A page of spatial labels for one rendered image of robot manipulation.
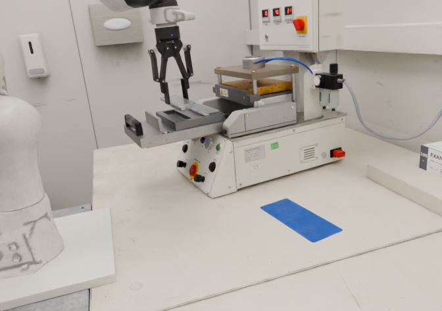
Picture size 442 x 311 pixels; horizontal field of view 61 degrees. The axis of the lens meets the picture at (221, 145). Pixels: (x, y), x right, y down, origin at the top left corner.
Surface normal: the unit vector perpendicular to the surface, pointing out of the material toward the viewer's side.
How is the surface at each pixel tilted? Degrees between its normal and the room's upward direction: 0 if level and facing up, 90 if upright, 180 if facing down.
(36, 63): 90
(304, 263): 0
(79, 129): 90
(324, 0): 90
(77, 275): 1
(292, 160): 90
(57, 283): 1
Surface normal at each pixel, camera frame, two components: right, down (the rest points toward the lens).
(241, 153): 0.44, 0.24
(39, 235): 0.92, -0.10
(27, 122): 0.82, 0.01
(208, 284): -0.08, -0.95
